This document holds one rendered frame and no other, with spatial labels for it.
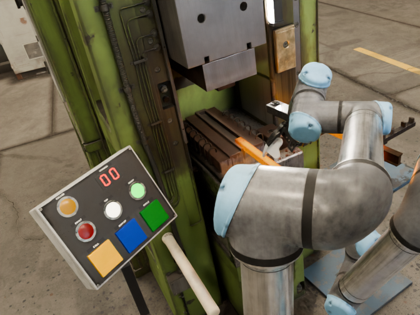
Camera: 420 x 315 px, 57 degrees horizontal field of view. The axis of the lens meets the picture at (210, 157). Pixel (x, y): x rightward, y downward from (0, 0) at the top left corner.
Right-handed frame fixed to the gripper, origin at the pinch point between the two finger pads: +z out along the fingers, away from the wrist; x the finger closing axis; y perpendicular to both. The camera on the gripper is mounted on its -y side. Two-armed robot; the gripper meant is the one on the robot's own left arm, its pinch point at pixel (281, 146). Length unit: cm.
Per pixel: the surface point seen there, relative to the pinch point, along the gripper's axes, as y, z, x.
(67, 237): -2, 1, -69
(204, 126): -40, 35, -5
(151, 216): -1.5, 11.5, -45.0
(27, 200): -141, 197, -110
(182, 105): -59, 41, -6
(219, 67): -31.2, -9.2, -6.1
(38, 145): -227, 242, -92
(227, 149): -19.4, 23.9, -6.4
